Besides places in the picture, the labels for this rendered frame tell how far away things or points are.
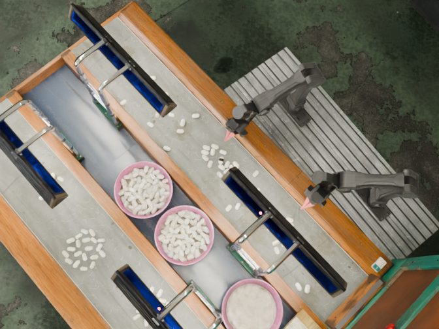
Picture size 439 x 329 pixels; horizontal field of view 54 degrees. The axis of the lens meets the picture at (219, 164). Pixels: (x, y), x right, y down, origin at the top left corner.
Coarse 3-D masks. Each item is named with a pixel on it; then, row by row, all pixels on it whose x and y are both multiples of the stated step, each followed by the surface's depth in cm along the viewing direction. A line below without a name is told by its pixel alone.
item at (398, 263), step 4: (392, 260) 204; (396, 260) 199; (400, 260) 195; (404, 260) 190; (396, 264) 195; (400, 264) 190; (392, 268) 195; (396, 268) 190; (388, 272) 195; (392, 272) 190; (384, 276) 194; (388, 276) 190; (384, 280) 190
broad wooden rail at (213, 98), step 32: (160, 32) 220; (192, 64) 216; (224, 96) 213; (256, 128) 209; (288, 160) 206; (288, 192) 204; (320, 224) 201; (352, 224) 200; (352, 256) 198; (384, 256) 197
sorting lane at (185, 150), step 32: (128, 32) 222; (96, 64) 216; (160, 64) 218; (128, 96) 213; (192, 96) 215; (160, 128) 210; (192, 128) 210; (224, 128) 211; (192, 160) 206; (224, 160) 207; (256, 160) 208; (224, 192) 203; (320, 288) 194; (352, 288) 195
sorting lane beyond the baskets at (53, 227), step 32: (32, 128) 206; (0, 160) 202; (0, 192) 198; (32, 192) 199; (32, 224) 195; (64, 224) 196; (96, 224) 197; (128, 256) 194; (96, 288) 190; (160, 288) 191; (128, 320) 187; (192, 320) 188
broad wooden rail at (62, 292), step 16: (0, 208) 194; (0, 224) 192; (16, 224) 192; (0, 240) 190; (16, 240) 191; (32, 240) 191; (16, 256) 189; (32, 256) 189; (48, 256) 190; (32, 272) 188; (48, 272) 188; (64, 272) 189; (48, 288) 186; (64, 288) 187; (64, 304) 185; (80, 304) 185; (80, 320) 184; (96, 320) 184
